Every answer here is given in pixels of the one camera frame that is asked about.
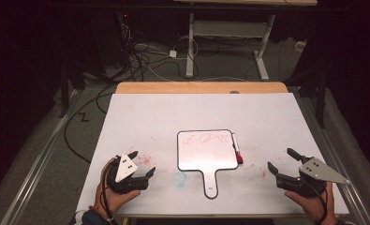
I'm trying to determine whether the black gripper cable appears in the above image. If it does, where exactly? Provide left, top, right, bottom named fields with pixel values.
left=99, top=163, right=120, bottom=225
left=303, top=179, right=329, bottom=225

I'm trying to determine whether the aluminium floor rail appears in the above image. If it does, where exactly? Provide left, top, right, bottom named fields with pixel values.
left=0, top=88, right=81, bottom=225
left=294, top=93, right=370, bottom=225

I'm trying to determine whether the white desk frame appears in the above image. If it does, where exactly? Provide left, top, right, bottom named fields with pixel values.
left=172, top=0, right=318, bottom=82

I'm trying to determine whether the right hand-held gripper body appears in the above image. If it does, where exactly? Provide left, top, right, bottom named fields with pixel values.
left=275, top=156, right=351, bottom=199

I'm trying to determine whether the white marker with red cap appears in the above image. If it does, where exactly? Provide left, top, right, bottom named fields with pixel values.
left=230, top=133, right=244, bottom=165

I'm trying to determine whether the person's right hand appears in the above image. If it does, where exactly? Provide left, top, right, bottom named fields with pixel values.
left=283, top=181, right=338, bottom=224

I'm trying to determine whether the tangle of floor cables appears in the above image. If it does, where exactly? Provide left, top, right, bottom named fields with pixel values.
left=120, top=22, right=202, bottom=83

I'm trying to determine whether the black metal stand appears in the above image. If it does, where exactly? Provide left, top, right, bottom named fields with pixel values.
left=316, top=70, right=328, bottom=129
left=58, top=57, right=78, bottom=119

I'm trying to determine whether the small whiteboard with handle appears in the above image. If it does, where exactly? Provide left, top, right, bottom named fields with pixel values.
left=176, top=128, right=241, bottom=200

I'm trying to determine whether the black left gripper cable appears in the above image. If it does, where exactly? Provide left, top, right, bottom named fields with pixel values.
left=99, top=163, right=120, bottom=225

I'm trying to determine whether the white power strip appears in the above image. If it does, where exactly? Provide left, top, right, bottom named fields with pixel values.
left=293, top=39, right=307, bottom=53

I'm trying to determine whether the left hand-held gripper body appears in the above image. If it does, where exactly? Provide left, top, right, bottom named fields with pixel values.
left=106, top=153, right=151, bottom=195

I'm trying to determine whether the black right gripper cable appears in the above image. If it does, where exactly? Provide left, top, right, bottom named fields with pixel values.
left=303, top=179, right=329, bottom=225

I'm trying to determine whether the person's left hand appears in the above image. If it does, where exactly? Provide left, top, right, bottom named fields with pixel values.
left=94, top=157, right=141, bottom=218

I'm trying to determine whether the long black floor cable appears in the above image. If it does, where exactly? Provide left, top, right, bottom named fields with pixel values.
left=63, top=83, right=118, bottom=165

